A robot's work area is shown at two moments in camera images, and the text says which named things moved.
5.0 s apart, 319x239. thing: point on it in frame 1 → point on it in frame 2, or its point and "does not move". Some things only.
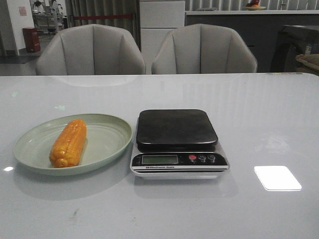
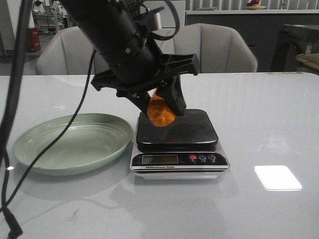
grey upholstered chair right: [204, 48] does not move
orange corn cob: [69, 144] → [159, 111]
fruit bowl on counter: [253, 5] does not move
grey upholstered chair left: [89, 50] does not move
